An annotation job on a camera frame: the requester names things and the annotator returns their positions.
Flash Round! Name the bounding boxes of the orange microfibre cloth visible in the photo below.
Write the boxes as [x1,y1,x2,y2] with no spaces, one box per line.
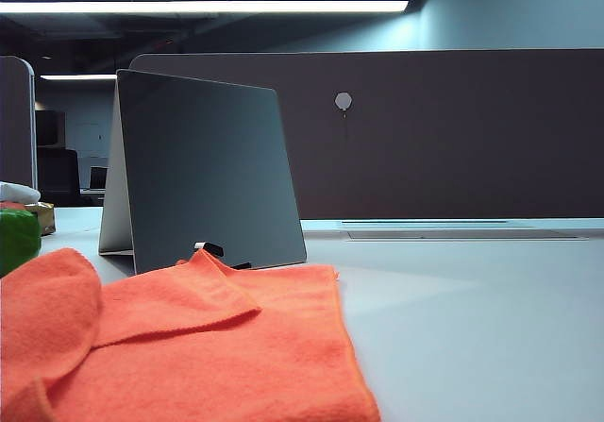
[0,246,382,422]

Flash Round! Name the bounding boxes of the white folded cloth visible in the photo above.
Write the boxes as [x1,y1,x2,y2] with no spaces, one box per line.
[0,180,41,205]

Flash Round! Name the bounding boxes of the grey hexagonal partition hook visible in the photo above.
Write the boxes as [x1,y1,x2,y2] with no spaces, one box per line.
[334,92,353,140]

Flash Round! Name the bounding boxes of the silver tent-standing laptop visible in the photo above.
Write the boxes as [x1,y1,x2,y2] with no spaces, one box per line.
[97,68,308,276]

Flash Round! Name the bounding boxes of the dark brown desk partition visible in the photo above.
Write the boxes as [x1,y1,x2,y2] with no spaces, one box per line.
[128,47,604,220]

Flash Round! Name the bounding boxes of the background laptop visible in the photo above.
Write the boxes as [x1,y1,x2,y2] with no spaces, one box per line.
[79,165,109,193]

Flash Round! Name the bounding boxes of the long ceiling light strip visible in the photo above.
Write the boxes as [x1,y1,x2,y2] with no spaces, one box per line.
[0,0,410,16]

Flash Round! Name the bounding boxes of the black office chair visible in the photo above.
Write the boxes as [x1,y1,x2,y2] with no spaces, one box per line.
[36,146,81,207]

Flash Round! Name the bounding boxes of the short ceiling light strip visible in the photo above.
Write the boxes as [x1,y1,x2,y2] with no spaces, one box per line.
[39,73,118,82]

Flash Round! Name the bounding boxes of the gold foil box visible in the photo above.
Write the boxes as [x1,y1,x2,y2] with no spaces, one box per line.
[23,201,57,237]

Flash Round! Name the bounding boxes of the dark background cabinet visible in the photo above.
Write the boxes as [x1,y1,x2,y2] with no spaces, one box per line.
[35,109,67,148]

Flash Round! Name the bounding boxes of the green bell pepper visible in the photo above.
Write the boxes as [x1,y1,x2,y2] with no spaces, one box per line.
[0,208,42,279]

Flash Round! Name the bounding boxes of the grey rounded partition panel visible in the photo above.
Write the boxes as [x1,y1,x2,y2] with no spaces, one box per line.
[0,55,38,190]

